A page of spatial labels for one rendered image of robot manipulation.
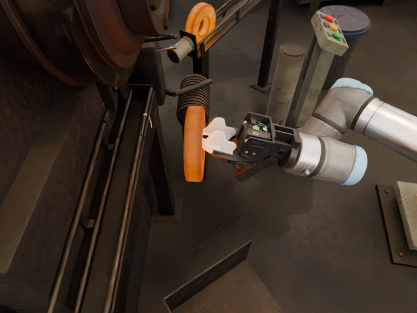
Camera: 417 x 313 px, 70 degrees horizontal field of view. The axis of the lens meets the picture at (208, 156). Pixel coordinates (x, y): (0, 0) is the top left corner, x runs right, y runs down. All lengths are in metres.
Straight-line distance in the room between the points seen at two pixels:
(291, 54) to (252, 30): 1.23
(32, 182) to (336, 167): 0.57
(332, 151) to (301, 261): 0.84
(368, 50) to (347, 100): 1.91
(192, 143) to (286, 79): 1.04
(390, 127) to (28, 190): 0.72
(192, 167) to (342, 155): 0.31
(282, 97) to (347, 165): 0.97
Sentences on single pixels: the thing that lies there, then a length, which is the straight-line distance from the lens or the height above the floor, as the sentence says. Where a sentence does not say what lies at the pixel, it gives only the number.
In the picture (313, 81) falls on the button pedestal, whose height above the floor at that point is 0.34.
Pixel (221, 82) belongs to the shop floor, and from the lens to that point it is 2.09.
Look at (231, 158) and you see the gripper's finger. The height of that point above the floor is 0.83.
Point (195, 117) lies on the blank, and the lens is 0.57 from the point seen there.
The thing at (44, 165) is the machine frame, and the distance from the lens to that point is 0.61.
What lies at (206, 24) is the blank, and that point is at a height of 0.70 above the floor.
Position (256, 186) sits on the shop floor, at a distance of 1.55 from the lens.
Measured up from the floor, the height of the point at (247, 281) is 0.61.
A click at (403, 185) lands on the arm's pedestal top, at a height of 0.12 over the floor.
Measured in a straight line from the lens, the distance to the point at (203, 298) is 0.71.
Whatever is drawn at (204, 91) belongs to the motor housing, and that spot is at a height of 0.52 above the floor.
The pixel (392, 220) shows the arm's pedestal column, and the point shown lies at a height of 0.02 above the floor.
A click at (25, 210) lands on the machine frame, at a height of 0.87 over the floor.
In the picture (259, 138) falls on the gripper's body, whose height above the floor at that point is 0.88.
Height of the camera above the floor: 1.30
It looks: 53 degrees down
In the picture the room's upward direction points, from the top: straight up
